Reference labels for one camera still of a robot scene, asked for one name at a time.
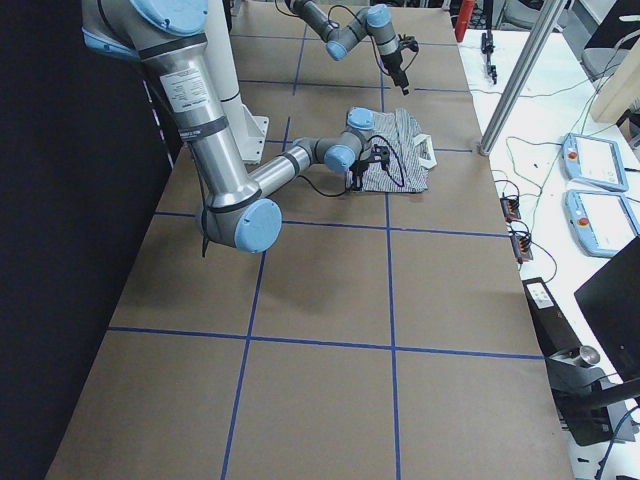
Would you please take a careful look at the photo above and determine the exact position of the black monitor stand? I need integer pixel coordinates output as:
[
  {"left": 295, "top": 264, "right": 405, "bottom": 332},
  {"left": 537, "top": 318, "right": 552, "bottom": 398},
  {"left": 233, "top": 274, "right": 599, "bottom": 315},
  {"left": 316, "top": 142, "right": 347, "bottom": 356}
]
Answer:
[{"left": 545, "top": 358, "right": 639, "bottom": 446}]

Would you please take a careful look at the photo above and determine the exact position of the silver metal cylinder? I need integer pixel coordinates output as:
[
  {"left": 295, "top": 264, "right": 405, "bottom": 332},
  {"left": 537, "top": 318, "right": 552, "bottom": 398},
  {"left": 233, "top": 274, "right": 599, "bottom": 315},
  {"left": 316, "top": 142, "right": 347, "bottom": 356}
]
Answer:
[{"left": 576, "top": 345, "right": 601, "bottom": 368}]

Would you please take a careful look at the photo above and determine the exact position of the upper small circuit board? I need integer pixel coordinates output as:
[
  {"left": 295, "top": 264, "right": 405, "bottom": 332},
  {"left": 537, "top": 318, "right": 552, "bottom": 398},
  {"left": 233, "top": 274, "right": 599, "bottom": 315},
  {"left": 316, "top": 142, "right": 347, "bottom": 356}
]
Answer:
[{"left": 500, "top": 196, "right": 521, "bottom": 223}]

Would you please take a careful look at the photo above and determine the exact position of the blue teach pendant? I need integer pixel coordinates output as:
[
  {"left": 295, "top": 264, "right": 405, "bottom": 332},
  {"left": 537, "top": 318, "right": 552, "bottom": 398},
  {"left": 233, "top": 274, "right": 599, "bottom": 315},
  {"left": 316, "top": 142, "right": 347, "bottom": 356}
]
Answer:
[
  {"left": 564, "top": 190, "right": 639, "bottom": 258},
  {"left": 561, "top": 133, "right": 629, "bottom": 192}
]

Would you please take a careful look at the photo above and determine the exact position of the small circuit board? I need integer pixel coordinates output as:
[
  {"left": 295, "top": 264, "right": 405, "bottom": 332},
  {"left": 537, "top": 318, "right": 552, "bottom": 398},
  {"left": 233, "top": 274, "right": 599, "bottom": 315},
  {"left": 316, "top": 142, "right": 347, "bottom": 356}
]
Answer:
[
  {"left": 500, "top": 196, "right": 521, "bottom": 223},
  {"left": 510, "top": 232, "right": 533, "bottom": 265}
]

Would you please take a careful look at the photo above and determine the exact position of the black handheld gripper stick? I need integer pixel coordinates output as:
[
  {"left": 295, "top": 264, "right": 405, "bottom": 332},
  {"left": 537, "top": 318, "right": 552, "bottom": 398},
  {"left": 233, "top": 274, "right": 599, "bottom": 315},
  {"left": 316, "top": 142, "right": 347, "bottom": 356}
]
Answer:
[{"left": 481, "top": 28, "right": 498, "bottom": 85}]

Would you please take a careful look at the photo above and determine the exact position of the red cylinder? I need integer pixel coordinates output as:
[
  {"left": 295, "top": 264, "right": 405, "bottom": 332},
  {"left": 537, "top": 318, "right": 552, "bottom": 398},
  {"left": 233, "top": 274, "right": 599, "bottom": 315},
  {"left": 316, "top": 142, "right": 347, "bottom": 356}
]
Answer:
[{"left": 454, "top": 0, "right": 475, "bottom": 43}]

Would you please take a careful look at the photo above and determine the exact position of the black monitor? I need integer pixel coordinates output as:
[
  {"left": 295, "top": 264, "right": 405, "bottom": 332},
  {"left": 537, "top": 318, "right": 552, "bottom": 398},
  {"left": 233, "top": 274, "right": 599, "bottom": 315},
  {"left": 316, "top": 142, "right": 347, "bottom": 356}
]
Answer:
[{"left": 574, "top": 238, "right": 639, "bottom": 381}]

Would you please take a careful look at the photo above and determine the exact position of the aluminium frame post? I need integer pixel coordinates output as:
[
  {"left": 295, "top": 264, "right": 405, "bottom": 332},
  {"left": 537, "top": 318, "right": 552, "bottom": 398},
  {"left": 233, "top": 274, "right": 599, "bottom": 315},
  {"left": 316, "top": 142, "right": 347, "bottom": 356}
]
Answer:
[{"left": 478, "top": 0, "right": 565, "bottom": 157}]

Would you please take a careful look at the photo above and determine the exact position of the lower small circuit board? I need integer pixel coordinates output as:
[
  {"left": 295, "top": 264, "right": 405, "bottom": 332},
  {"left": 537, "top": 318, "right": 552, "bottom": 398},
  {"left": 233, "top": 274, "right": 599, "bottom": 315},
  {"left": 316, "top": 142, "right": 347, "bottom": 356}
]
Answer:
[{"left": 510, "top": 232, "right": 533, "bottom": 265}]

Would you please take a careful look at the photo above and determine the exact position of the black box with label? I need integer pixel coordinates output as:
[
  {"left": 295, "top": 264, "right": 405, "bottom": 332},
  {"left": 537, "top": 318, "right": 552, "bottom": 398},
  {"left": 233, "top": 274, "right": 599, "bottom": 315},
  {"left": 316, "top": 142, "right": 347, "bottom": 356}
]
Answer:
[{"left": 522, "top": 277, "right": 581, "bottom": 357}]

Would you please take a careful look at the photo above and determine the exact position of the striped collared shirt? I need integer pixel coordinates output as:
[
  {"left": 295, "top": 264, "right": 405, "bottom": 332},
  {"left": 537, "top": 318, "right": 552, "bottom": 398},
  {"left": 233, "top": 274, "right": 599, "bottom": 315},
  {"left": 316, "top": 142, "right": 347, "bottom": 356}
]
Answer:
[{"left": 346, "top": 108, "right": 437, "bottom": 193}]

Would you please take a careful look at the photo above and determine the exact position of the upper blue teach pendant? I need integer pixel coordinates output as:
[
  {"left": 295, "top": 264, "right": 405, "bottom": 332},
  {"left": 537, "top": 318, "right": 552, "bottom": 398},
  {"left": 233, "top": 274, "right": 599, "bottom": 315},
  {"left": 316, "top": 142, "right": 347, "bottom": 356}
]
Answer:
[{"left": 561, "top": 133, "right": 629, "bottom": 192}]

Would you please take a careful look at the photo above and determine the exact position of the lower blue teach pendant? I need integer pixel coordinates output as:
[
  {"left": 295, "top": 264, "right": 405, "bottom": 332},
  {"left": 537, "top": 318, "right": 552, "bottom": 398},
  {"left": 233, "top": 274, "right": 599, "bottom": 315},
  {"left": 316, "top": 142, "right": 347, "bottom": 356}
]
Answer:
[{"left": 564, "top": 190, "right": 639, "bottom": 258}]

